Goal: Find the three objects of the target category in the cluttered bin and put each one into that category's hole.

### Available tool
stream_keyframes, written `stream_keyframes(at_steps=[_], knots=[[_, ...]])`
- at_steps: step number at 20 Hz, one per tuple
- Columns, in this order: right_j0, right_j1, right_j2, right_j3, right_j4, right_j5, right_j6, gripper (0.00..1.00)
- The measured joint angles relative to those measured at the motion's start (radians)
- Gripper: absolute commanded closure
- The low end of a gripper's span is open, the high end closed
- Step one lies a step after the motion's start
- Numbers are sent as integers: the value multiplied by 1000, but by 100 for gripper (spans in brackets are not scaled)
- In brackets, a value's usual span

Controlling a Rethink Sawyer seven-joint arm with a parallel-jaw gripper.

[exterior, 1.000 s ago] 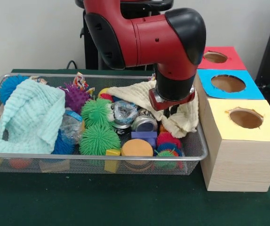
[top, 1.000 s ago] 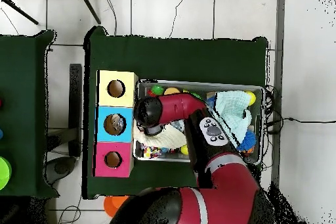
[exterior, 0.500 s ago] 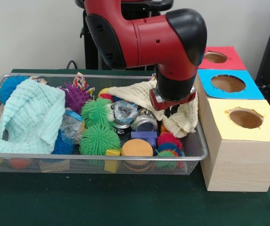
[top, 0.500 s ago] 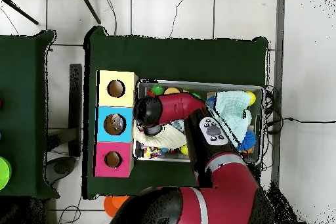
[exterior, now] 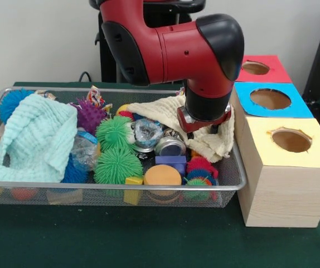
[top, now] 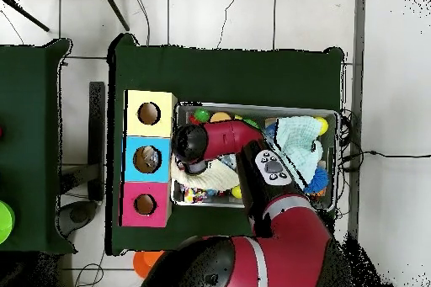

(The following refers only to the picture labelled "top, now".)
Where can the cream waffle cloth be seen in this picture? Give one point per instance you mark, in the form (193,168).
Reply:
(219,177)

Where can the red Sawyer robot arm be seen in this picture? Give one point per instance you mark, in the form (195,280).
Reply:
(229,135)

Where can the wooden box with three holes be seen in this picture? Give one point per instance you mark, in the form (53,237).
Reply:
(134,165)

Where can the shallow mesh bin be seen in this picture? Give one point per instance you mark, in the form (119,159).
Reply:
(296,112)

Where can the multicolour spiky caterpillar toy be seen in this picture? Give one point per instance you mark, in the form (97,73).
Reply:
(201,114)

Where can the colourful candy packet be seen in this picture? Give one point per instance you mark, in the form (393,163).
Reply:
(195,196)

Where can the dark green table cloth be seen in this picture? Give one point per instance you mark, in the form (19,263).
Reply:
(219,75)
(27,132)

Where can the mint green cloth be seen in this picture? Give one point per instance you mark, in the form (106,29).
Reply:
(299,145)

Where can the yellow ball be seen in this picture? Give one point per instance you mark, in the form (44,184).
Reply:
(323,125)

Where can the blue spiky ball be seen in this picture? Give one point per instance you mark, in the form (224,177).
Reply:
(318,179)

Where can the orange plastic bucket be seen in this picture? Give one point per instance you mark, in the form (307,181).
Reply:
(144,261)

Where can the grey foot pedal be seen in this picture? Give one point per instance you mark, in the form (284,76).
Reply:
(79,214)

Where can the black tripod stand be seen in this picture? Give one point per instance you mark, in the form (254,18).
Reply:
(114,7)

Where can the lime green bowl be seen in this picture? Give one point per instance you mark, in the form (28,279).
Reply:
(5,221)

